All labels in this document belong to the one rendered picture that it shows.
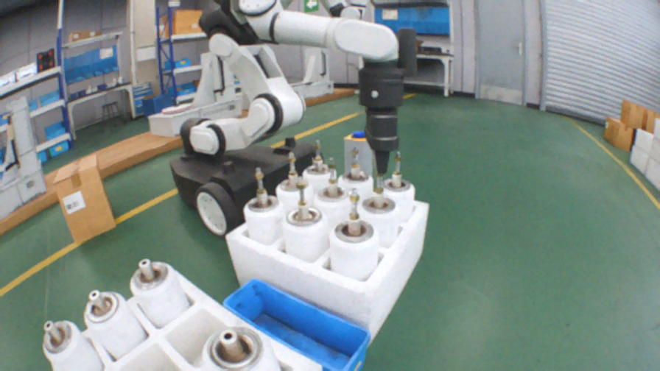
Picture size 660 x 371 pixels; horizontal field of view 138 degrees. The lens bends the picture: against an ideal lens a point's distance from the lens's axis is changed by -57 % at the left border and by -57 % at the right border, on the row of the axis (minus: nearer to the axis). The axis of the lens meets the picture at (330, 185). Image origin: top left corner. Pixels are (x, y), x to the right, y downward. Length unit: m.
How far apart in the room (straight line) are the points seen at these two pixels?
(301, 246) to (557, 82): 5.35
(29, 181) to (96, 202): 1.05
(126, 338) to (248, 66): 0.88
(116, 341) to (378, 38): 0.68
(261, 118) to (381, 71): 0.53
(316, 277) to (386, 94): 0.37
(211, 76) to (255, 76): 2.00
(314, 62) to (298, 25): 3.74
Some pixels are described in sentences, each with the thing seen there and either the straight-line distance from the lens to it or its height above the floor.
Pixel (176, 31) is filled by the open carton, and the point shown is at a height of 1.53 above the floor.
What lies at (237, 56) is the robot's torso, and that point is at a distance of 1.04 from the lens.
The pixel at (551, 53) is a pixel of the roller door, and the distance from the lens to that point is 5.60.
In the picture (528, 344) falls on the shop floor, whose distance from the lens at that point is 0.77.
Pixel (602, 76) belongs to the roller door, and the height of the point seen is 0.91.
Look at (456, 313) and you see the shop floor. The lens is 0.76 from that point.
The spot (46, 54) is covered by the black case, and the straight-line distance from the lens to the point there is 5.04.
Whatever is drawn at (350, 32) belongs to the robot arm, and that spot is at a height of 0.61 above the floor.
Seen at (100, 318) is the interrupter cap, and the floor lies 0.25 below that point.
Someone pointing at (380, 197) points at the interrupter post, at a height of 0.28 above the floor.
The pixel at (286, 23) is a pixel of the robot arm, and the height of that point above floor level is 0.64.
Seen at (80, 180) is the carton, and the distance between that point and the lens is 1.35.
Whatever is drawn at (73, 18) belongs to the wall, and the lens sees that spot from 9.10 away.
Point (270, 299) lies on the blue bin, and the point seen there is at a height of 0.08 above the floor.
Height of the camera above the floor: 0.56
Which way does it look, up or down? 24 degrees down
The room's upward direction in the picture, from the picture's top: 2 degrees counter-clockwise
